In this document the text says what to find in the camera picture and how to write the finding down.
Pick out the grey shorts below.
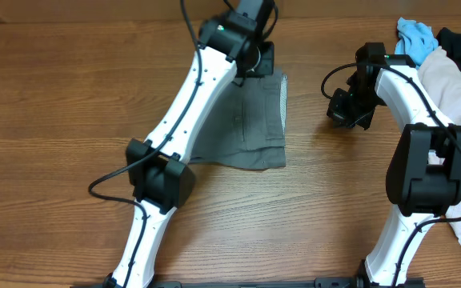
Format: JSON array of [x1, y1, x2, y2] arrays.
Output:
[[190, 68, 287, 170]]

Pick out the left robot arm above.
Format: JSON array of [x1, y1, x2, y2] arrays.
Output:
[[101, 1, 279, 287]]

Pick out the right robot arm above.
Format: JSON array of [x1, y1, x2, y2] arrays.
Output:
[[315, 42, 461, 288]]

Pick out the light blue cloth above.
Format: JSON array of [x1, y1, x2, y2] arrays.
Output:
[[395, 18, 443, 66]]

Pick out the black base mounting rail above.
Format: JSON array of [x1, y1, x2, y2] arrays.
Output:
[[70, 276, 427, 288]]

